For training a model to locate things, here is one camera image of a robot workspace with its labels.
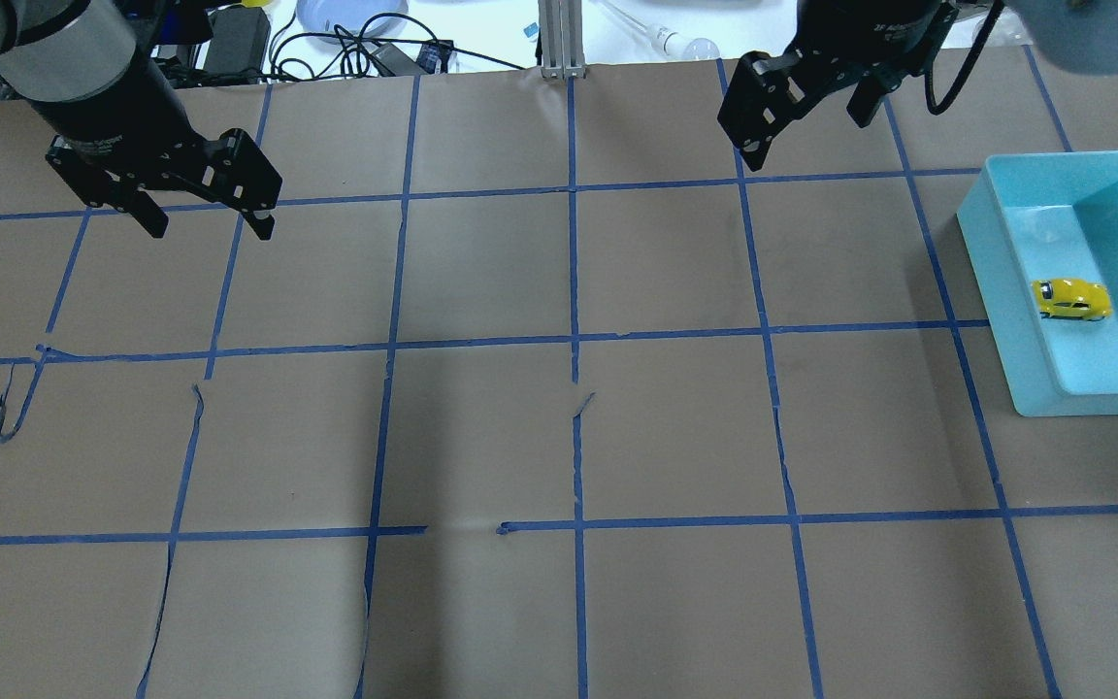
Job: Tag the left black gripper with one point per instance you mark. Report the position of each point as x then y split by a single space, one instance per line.
111 107

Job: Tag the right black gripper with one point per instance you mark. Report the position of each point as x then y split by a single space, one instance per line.
874 29

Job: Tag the yellow toy beetle car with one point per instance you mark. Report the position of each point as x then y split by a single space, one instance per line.
1073 299

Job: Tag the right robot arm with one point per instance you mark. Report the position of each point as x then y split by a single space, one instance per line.
1080 37

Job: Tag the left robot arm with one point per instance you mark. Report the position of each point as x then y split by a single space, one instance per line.
62 49

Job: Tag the black power adapter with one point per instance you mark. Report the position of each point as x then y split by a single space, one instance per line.
236 51

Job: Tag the light bulb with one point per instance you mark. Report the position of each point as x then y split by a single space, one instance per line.
681 47

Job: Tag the light blue plate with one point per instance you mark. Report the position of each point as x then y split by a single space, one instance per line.
370 18

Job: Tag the turquoise plastic bin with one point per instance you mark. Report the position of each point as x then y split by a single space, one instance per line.
1041 232

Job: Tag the brown paper table cover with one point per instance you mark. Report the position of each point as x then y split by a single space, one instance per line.
534 395

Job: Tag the aluminium frame post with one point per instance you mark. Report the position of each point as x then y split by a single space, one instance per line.
560 51

